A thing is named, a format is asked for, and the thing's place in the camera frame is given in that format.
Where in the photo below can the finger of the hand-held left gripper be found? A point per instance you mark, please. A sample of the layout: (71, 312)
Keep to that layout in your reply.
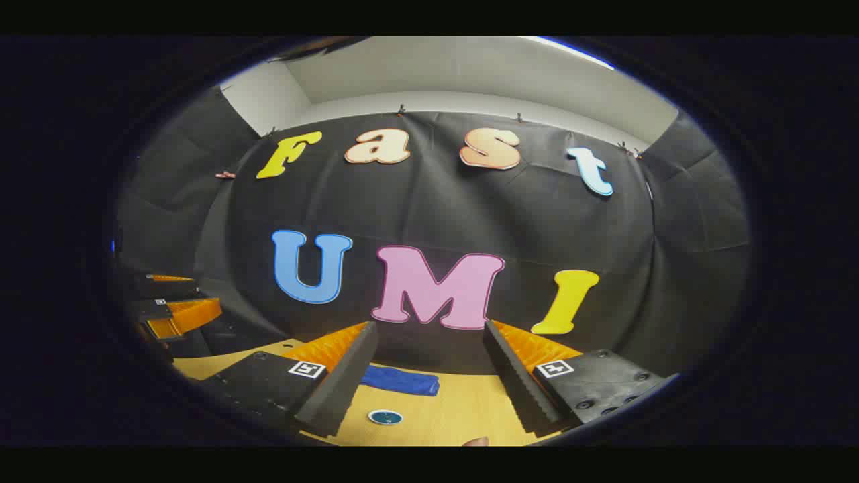
(164, 287)
(191, 314)

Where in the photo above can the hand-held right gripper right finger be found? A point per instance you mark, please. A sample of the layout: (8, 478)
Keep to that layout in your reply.
(520, 382)

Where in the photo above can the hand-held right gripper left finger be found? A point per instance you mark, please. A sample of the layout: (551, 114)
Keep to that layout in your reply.
(342, 389)

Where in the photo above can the blue towel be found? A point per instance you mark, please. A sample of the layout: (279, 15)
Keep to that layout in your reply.
(402, 381)

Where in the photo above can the black backdrop cloth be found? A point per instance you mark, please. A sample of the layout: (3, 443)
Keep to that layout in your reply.
(470, 215)

